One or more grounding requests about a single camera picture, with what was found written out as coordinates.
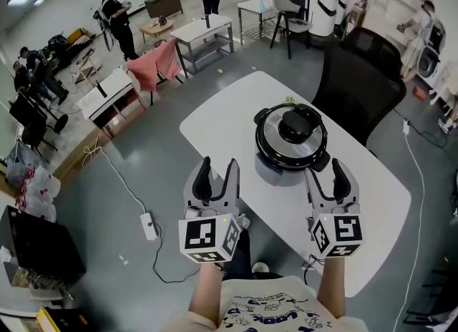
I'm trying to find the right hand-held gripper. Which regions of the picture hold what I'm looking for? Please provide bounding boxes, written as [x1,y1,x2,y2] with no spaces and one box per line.
[303,157,364,258]

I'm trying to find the round wooden table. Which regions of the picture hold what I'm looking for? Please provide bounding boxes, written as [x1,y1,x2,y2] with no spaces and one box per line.
[138,16,175,44]

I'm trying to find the front-loading washing machine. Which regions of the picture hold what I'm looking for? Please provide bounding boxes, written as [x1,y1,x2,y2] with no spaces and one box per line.
[416,44,445,87]

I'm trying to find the person's left forearm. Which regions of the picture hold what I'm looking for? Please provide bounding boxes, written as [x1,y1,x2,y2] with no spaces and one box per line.
[187,260,225,328]

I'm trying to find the long white cable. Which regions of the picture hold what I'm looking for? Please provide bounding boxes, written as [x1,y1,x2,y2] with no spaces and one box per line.
[393,132,427,324]

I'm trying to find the black mesh office chair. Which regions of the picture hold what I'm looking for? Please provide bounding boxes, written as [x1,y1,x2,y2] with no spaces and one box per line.
[310,26,408,158]

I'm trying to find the clear plastic bags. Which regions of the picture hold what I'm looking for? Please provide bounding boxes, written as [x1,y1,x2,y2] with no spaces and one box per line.
[6,140,62,223]

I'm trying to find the person's beige printed t-shirt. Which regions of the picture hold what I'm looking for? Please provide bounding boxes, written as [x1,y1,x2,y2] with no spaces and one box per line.
[157,274,371,332]

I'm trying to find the white power strip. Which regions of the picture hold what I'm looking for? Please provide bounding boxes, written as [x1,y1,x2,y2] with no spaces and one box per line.
[140,212,159,242]

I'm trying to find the beige chair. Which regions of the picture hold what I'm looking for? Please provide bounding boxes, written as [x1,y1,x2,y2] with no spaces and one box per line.
[269,0,315,60]

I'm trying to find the white metal-frame table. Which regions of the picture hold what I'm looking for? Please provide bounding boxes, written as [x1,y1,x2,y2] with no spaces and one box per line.
[237,0,284,46]
[170,13,236,77]

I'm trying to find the white power cable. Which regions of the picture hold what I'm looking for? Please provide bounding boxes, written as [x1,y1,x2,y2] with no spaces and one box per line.
[82,144,147,215]

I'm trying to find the black box cabinet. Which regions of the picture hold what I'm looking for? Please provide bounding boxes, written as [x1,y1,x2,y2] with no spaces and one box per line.
[0,204,87,285]

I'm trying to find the person's dark trouser leg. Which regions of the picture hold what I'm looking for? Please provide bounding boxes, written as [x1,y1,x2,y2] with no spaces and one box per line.
[220,228,255,282]

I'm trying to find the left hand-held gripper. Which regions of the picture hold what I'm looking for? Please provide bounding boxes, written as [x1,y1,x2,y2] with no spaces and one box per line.
[177,156,251,264]

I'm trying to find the silver pressure cooker pot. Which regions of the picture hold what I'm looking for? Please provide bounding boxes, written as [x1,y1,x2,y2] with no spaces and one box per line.
[254,146,325,187]

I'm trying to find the yellow black tool case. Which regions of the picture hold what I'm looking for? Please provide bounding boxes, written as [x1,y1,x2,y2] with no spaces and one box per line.
[36,306,89,332]

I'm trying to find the pink cloth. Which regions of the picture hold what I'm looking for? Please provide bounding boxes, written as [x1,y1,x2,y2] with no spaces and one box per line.
[125,38,184,92]

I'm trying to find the person's right forearm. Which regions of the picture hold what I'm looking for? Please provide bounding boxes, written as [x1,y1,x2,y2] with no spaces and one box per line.
[316,254,349,320]

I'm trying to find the black silver pressure cooker lid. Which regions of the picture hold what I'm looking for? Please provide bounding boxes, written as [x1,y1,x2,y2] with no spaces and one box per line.
[253,102,331,173]

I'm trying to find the black power cable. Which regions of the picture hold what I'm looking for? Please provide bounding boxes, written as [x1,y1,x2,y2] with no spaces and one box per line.
[148,221,201,284]

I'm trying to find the white black tall machine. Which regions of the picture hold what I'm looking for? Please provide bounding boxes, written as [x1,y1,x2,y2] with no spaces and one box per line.
[283,0,351,40]

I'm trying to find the white wooden-leg table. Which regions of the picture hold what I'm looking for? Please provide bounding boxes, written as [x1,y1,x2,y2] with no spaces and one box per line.
[76,67,148,140]

